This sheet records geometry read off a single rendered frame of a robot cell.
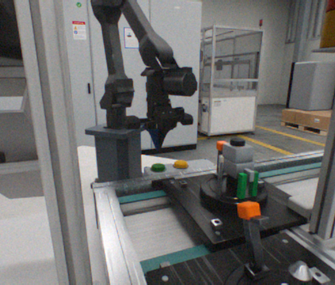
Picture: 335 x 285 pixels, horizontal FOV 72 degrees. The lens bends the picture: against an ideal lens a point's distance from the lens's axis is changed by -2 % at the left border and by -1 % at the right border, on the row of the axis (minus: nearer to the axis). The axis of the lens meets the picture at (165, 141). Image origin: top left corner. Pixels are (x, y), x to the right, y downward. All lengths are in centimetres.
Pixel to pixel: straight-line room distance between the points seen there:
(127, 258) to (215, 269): 13
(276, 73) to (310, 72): 1082
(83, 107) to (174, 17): 178
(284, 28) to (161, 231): 1114
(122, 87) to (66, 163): 56
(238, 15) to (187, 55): 647
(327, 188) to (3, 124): 46
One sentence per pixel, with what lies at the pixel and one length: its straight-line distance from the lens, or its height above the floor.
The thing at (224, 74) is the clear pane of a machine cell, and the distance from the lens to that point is 470.
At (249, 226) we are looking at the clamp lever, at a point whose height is 105.
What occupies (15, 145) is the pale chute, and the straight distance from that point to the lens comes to 34.
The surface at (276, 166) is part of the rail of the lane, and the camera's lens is 80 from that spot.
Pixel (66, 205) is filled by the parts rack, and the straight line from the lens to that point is 18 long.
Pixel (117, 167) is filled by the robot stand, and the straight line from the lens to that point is 73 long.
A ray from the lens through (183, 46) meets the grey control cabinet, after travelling 370.
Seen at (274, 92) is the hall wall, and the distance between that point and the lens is 1126.
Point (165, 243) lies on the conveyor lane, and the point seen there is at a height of 92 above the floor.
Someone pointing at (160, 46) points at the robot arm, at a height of 129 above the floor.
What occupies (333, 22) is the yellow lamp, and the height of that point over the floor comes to 129.
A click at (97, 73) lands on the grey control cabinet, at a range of 335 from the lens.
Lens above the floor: 122
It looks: 16 degrees down
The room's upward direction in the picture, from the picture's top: straight up
